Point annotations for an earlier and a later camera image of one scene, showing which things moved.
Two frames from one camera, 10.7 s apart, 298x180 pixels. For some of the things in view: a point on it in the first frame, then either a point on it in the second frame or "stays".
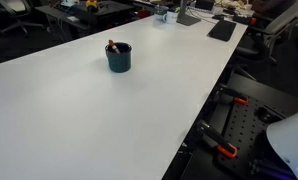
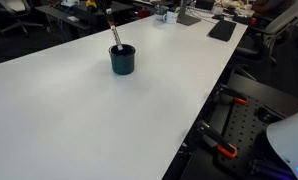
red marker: [111, 43] -> [115, 34]
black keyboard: [222, 30] stays
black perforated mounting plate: [246, 128] stays
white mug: [170, 17] stays
